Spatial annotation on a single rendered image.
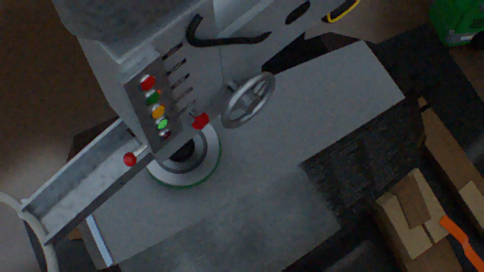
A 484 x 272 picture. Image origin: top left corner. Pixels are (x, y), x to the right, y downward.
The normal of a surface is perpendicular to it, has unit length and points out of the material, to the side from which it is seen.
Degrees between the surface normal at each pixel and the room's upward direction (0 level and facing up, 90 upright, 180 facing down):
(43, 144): 0
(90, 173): 1
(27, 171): 0
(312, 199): 45
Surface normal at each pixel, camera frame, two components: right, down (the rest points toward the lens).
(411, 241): -0.04, -0.42
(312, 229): 0.33, 0.26
